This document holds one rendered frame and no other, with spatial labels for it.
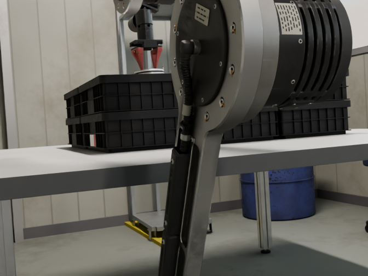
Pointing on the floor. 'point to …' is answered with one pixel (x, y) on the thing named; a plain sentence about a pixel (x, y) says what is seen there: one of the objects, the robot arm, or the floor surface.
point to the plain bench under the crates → (157, 173)
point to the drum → (282, 194)
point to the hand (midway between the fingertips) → (148, 68)
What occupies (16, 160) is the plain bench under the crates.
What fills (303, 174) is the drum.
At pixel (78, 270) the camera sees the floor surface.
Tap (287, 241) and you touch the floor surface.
